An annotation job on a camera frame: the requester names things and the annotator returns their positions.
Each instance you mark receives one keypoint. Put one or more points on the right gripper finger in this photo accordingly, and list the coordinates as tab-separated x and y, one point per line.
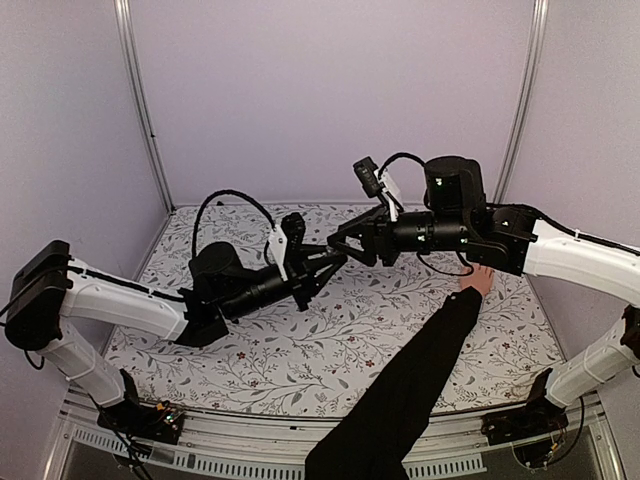
355	247
360	227

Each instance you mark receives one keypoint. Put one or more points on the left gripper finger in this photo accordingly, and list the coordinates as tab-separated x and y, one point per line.
313	251
318	272

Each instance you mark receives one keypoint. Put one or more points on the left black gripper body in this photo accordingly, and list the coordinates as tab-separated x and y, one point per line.
297	284

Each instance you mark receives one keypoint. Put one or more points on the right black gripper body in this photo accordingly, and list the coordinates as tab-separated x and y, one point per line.
388	248

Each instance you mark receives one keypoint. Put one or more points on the black sleeved forearm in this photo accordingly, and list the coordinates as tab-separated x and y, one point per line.
380	430

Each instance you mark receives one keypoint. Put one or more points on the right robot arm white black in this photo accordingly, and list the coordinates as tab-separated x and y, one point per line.
512	238

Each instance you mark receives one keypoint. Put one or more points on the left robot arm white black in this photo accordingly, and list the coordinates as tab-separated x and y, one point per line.
54	287

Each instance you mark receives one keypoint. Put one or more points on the person's bare hand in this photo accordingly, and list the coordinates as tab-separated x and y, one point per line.
478	277

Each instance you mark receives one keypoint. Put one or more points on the floral patterned table mat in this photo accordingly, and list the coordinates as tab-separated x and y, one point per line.
319	362

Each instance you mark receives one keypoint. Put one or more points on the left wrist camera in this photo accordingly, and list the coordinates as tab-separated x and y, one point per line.
284	243

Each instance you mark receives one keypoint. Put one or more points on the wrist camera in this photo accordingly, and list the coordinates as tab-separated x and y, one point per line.
284	243
380	185

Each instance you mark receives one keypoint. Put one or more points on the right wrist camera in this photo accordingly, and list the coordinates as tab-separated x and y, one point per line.
380	185

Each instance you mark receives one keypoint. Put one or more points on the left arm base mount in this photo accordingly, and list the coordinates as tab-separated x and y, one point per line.
162	422

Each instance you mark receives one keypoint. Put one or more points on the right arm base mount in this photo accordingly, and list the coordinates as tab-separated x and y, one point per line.
536	417

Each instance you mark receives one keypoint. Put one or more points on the right aluminium frame post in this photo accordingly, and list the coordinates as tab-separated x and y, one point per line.
531	66

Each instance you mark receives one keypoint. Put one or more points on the aluminium frame post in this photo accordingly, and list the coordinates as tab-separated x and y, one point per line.
531	66
124	23

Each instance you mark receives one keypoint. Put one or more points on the left aluminium frame post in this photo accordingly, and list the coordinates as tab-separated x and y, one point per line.
124	23

